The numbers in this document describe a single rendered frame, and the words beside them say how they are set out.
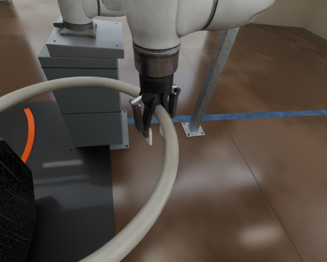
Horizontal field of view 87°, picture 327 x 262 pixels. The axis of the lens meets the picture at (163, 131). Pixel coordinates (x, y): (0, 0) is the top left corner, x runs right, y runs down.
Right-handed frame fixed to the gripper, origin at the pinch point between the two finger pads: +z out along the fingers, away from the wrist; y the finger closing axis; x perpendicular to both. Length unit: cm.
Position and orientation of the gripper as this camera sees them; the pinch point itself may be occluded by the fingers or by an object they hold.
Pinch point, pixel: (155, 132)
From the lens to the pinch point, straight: 51.6
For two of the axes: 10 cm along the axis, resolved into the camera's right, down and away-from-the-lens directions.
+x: 5.4, 6.4, -5.4
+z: -0.4, 6.6, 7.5
